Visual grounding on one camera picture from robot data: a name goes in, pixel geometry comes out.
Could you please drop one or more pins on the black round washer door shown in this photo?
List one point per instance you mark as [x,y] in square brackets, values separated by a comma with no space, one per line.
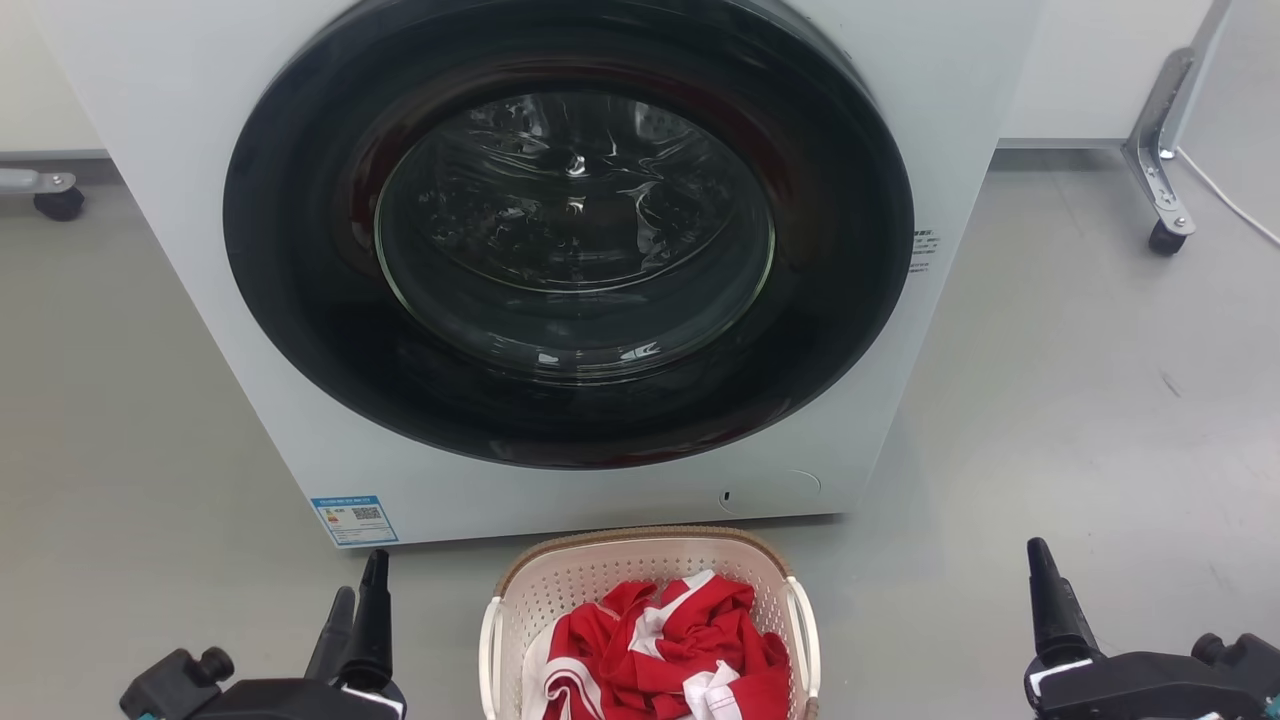
[570,250]

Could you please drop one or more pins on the white partition board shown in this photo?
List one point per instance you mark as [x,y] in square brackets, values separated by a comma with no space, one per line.
[1100,70]
[40,90]

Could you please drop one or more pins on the tall metal leg with caster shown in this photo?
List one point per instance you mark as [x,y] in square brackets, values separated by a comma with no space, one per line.
[1158,130]

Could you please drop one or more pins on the short metal foot with caster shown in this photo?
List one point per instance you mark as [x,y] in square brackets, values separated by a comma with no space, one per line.
[55,200]

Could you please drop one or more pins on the red and white garment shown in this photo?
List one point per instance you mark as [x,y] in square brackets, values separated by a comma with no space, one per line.
[680,650]

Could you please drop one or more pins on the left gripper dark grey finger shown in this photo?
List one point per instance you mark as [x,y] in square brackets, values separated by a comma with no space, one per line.
[335,645]
[372,630]

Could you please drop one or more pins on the cream perforated laundry basket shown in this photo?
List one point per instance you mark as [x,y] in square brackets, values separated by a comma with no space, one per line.
[610,575]

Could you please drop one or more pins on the blue energy label sticker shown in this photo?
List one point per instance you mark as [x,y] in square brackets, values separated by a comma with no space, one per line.
[354,520]

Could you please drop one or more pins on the white front-load washing machine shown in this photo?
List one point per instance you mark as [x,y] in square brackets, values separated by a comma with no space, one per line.
[150,200]

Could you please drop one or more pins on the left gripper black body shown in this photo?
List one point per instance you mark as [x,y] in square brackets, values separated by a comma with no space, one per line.
[270,700]

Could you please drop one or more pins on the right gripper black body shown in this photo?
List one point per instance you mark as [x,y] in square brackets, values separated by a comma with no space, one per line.
[1150,690]

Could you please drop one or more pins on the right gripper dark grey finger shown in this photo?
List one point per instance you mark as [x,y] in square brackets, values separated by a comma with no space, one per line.
[1055,620]

